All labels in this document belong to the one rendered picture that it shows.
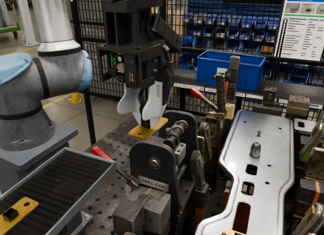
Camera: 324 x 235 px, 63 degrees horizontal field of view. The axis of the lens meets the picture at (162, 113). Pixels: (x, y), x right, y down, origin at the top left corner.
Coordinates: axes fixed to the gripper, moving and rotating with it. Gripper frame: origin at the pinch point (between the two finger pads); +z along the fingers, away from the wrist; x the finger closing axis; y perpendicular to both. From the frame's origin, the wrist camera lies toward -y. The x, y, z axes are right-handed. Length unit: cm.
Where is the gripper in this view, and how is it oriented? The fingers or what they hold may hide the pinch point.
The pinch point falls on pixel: (148, 118)
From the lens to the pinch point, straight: 46.8
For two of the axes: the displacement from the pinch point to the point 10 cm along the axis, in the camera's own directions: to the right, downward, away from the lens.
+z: 0.0, 8.9, 4.6
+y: -4.8, 4.1, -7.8
